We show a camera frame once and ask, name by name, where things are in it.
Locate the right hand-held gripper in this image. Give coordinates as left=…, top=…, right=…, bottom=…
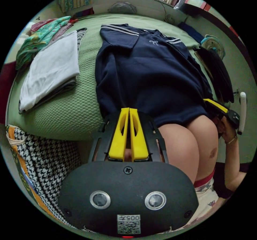
left=203, top=98, right=241, bottom=128

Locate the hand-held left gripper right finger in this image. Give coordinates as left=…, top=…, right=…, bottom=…
left=129, top=108, right=150, bottom=162

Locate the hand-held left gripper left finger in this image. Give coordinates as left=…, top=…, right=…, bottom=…
left=108, top=107, right=130, bottom=162

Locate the dark blue t-shirt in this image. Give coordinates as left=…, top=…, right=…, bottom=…
left=95, top=23, right=214, bottom=128

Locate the person's right forearm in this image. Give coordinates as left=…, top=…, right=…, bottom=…
left=224, top=137, right=248, bottom=193

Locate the person's right hand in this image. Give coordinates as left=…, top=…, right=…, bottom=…
left=217, top=117, right=239, bottom=144

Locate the black pile of clothes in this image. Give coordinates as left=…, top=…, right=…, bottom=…
left=193, top=46, right=235, bottom=104

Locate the person's body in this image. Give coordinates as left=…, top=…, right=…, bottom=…
left=158, top=113, right=248, bottom=231

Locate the bed with green mat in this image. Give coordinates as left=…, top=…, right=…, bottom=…
left=5, top=13, right=242, bottom=142

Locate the folded dark blue cloth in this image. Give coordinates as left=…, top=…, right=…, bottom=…
left=177, top=22, right=205, bottom=44

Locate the houndstooth patterned blanket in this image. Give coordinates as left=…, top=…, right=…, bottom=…
left=6, top=124, right=86, bottom=229

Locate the grey pillow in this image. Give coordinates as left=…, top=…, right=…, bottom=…
left=108, top=1, right=138, bottom=15

